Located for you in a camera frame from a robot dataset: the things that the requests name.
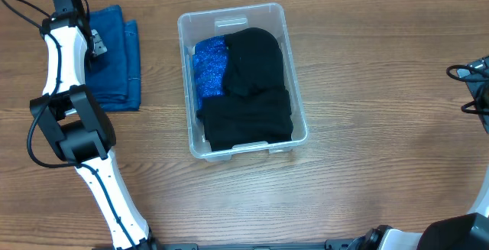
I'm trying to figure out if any black cloth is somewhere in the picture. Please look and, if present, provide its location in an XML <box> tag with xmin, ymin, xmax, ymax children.
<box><xmin>222</xmin><ymin>28</ymin><xmax>284</xmax><ymax>97</ymax></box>
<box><xmin>196</xmin><ymin>86</ymin><xmax>293</xmax><ymax>151</ymax></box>

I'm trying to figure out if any clear plastic container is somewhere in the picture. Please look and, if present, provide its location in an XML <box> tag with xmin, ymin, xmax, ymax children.
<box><xmin>177</xmin><ymin>2</ymin><xmax>309</xmax><ymax>162</ymax></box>

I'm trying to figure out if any blue sparkly cloth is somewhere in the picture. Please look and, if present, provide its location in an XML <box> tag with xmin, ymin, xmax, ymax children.
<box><xmin>193</xmin><ymin>36</ymin><xmax>228</xmax><ymax>109</ymax></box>

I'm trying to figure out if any blue denim cloth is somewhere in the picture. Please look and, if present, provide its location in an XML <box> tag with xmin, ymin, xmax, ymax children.
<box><xmin>86</xmin><ymin>5</ymin><xmax>141</xmax><ymax>112</ymax></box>

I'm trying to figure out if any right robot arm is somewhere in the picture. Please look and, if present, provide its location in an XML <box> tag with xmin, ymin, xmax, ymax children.
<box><xmin>346</xmin><ymin>57</ymin><xmax>488</xmax><ymax>250</ymax></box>

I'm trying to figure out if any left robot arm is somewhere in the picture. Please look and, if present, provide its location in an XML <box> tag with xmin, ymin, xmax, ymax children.
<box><xmin>30</xmin><ymin>0</ymin><xmax>160</xmax><ymax>249</ymax></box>

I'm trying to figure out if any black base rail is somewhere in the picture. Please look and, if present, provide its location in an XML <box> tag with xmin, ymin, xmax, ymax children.
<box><xmin>91</xmin><ymin>238</ymin><xmax>368</xmax><ymax>250</ymax></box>

